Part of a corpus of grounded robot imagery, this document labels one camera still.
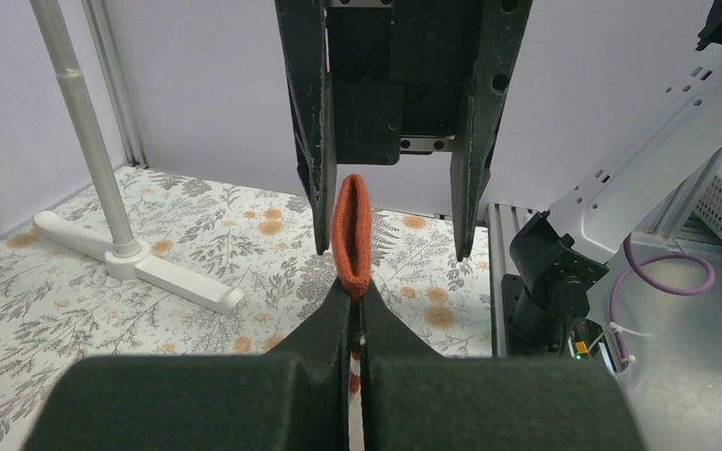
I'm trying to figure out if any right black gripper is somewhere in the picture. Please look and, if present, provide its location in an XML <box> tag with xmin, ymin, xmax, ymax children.
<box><xmin>275</xmin><ymin>0</ymin><xmax>532</xmax><ymax>261</ymax></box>

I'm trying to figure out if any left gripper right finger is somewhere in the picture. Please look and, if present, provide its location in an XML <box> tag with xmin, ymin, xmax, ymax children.
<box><xmin>360</xmin><ymin>287</ymin><xmax>645</xmax><ymax>450</ymax></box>

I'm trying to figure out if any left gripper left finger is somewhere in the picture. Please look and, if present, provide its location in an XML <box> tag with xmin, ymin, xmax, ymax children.
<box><xmin>24</xmin><ymin>282</ymin><xmax>351</xmax><ymax>450</ymax></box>

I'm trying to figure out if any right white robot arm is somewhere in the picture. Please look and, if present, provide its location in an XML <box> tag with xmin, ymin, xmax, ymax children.
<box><xmin>275</xmin><ymin>1</ymin><xmax>722</xmax><ymax>348</ymax></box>

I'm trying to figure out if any silver drying rack stand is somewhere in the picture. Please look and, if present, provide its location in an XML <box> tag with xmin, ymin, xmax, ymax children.
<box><xmin>30</xmin><ymin>1</ymin><xmax>244</xmax><ymax>315</ymax></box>

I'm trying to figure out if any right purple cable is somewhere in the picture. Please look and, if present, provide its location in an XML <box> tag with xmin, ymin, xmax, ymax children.
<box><xmin>607</xmin><ymin>233</ymin><xmax>717</xmax><ymax>375</ymax></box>

